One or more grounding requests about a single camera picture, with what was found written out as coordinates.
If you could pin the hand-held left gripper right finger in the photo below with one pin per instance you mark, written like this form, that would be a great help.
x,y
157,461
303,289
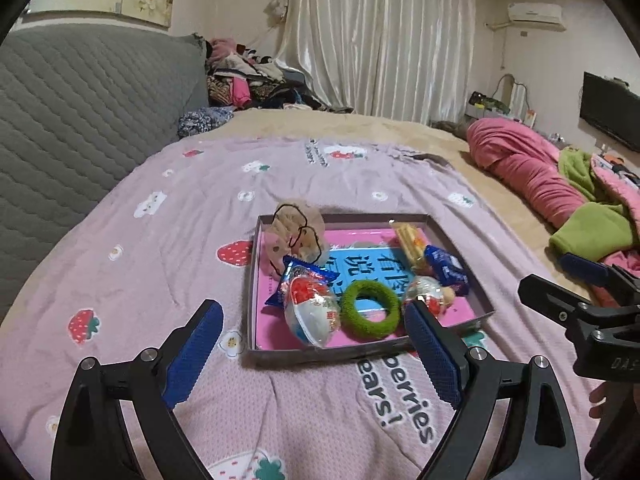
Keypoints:
x,y
432,355

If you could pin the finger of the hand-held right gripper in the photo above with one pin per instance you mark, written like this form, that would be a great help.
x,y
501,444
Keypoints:
x,y
550,295
582,267

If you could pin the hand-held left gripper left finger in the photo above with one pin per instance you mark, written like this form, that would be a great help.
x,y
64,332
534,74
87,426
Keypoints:
x,y
195,360

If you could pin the walnut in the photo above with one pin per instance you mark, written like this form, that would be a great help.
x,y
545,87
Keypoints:
x,y
449,297

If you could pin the red candy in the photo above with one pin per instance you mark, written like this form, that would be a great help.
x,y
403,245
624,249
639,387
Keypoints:
x,y
425,292

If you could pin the blue white snack packet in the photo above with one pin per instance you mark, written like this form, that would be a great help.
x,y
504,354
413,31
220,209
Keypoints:
x,y
447,267

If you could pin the grey cardboard box tray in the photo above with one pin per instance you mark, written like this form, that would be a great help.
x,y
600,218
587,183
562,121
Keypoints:
x,y
300,357

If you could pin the yellow biscuit packet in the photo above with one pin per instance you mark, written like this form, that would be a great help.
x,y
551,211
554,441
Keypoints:
x,y
407,242

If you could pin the red white egg-shaped toy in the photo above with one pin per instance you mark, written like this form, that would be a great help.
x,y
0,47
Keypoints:
x,y
310,315

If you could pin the dark blue cookie packet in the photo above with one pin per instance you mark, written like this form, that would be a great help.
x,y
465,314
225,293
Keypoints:
x,y
305,272

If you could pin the beige sheer hair scrunchie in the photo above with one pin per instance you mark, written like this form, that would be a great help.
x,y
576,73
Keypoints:
x,y
280,240

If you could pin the person's right hand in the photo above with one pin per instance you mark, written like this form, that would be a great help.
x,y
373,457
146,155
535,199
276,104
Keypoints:
x,y
598,400

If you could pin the green fleece garment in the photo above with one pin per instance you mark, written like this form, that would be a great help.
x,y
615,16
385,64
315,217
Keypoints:
x,y
585,230

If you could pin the pink printed bedspread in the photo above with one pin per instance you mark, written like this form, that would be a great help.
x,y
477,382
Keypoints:
x,y
175,235

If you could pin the pink quilt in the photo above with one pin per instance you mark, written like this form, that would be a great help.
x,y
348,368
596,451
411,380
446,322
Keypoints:
x,y
515,160

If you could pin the pink book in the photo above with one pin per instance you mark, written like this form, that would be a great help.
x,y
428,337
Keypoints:
x,y
350,239

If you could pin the black television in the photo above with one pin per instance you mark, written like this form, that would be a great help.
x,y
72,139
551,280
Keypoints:
x,y
607,110

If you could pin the cluttered side table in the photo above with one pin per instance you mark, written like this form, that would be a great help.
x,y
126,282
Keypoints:
x,y
487,105

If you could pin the blue floral cloth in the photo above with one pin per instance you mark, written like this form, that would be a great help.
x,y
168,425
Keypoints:
x,y
205,120

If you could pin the grey quilted headboard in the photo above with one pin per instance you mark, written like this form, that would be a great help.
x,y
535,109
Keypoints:
x,y
75,135

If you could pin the white air conditioner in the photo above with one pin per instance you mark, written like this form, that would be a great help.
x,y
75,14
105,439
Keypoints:
x,y
535,14

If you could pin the pile of clothes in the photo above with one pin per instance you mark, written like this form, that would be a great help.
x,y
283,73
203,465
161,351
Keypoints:
x,y
235,85

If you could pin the white curtain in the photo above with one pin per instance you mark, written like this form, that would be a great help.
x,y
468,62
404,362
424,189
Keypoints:
x,y
375,35

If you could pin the white plush curtain tie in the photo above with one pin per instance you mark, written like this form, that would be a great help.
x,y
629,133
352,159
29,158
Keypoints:
x,y
278,10

